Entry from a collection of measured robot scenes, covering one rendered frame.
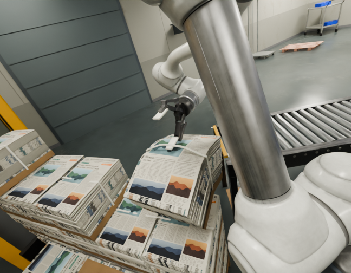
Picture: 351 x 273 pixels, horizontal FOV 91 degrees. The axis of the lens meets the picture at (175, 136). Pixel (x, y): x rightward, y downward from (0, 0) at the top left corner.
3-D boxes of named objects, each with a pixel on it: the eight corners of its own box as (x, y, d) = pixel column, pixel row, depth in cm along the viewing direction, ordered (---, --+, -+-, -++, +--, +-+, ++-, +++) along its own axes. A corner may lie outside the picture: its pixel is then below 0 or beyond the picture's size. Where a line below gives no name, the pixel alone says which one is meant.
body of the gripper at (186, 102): (190, 96, 75) (181, 107, 69) (195, 112, 79) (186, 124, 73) (175, 97, 79) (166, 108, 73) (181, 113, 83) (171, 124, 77)
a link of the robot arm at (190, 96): (201, 106, 83) (196, 114, 79) (184, 107, 88) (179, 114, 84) (196, 89, 78) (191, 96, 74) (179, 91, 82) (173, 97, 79)
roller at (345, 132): (351, 144, 108) (353, 137, 106) (304, 112, 148) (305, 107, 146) (360, 142, 108) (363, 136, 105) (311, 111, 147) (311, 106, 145)
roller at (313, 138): (318, 150, 111) (319, 144, 108) (280, 117, 151) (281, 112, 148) (326, 148, 110) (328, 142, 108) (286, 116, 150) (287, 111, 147)
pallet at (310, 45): (278, 52, 619) (278, 49, 614) (290, 46, 648) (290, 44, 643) (313, 50, 537) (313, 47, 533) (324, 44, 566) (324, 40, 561)
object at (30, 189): (32, 204, 87) (31, 203, 87) (2, 197, 98) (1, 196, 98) (84, 156, 116) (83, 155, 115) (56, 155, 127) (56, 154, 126)
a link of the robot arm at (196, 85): (195, 112, 86) (173, 98, 87) (206, 97, 96) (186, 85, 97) (204, 96, 78) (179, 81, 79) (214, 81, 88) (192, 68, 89)
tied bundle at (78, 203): (94, 242, 86) (69, 216, 75) (58, 230, 99) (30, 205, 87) (134, 184, 115) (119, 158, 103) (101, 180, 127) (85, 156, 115)
